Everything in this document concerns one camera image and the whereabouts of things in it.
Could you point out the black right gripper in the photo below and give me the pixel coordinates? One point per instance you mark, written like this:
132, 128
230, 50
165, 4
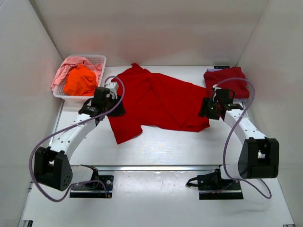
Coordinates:
204, 112

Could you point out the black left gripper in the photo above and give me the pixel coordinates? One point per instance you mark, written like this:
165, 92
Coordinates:
120, 111

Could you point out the bright red t-shirt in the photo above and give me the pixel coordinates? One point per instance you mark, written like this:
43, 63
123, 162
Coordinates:
155, 99

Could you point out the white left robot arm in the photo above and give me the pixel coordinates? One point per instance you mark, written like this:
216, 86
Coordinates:
52, 164

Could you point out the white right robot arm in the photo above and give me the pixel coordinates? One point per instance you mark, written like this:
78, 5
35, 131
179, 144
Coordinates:
259, 156

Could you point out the orange t-shirt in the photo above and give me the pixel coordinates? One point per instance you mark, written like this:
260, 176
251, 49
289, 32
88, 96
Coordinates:
81, 82

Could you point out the folded dark red t-shirt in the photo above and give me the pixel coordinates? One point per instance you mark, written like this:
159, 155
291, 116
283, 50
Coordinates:
227, 82

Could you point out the small black label plate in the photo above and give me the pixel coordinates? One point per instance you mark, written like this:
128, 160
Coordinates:
221, 67

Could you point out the white plastic laundry basket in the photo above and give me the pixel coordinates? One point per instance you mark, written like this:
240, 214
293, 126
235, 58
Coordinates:
59, 91

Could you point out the pink t-shirt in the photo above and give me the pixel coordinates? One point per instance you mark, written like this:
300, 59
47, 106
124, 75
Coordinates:
93, 62

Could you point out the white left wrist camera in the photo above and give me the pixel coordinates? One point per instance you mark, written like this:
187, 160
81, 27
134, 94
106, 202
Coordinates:
113, 88

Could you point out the aluminium table edge rail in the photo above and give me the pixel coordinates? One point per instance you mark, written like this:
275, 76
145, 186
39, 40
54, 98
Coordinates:
156, 149

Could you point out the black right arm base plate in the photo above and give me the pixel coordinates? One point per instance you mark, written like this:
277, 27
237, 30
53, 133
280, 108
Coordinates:
212, 187

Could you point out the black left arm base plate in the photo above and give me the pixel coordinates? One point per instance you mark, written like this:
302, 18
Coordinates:
94, 184

